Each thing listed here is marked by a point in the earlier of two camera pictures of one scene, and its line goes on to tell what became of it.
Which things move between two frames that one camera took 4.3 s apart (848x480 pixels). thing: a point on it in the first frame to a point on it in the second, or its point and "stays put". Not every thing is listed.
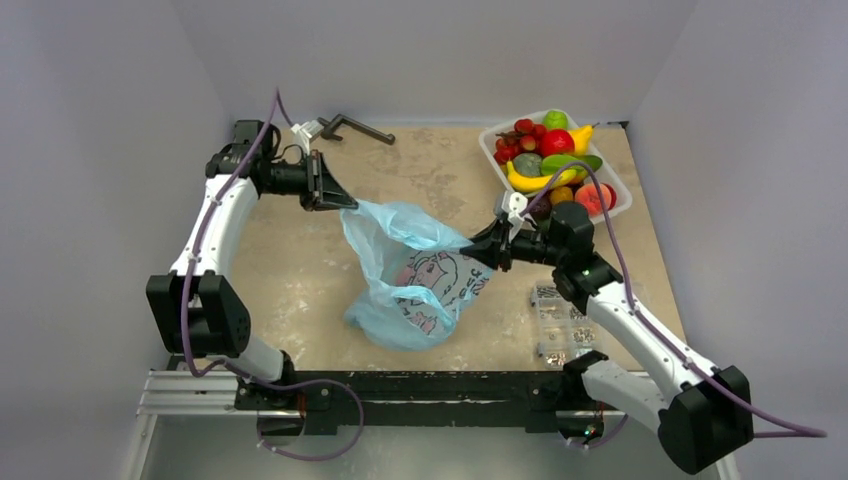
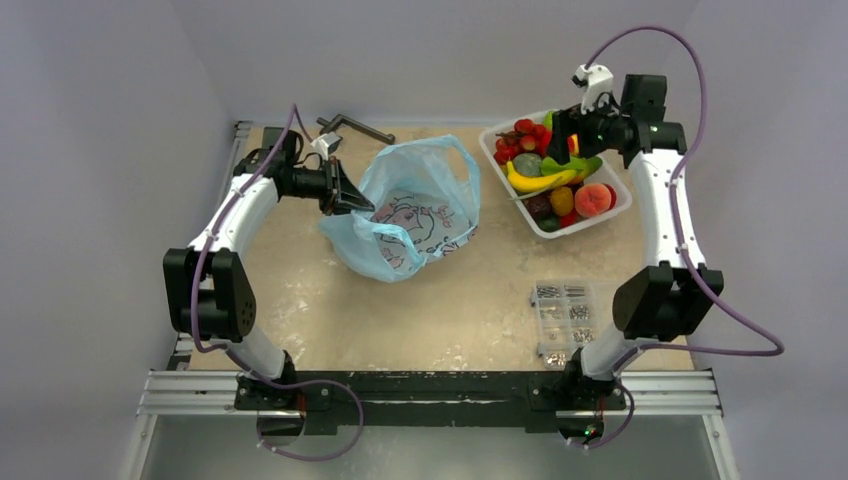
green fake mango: x=553 y=163 stays put
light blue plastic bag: x=420 y=278 to x=427 y=201
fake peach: x=589 y=195 stays put
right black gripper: x=502 y=237 to x=565 y=132
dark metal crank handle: x=334 y=124 stays put
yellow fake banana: x=537 y=183 stays put
